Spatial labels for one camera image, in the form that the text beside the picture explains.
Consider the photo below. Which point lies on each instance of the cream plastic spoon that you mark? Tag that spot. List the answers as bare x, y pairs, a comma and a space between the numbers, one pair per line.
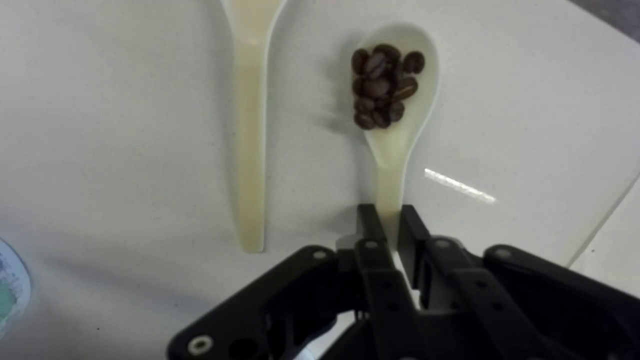
251, 132
391, 173

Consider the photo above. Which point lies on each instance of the dark coffee beans pile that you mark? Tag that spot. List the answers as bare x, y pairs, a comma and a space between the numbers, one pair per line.
382, 87

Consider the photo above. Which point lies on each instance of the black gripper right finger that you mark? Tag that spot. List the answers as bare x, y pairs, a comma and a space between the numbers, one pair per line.
521, 301

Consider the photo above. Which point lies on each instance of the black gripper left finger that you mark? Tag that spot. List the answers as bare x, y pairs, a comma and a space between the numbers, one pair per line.
321, 301

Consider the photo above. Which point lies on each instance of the patterned white paper cup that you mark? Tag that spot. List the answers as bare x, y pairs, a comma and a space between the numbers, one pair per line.
12, 287

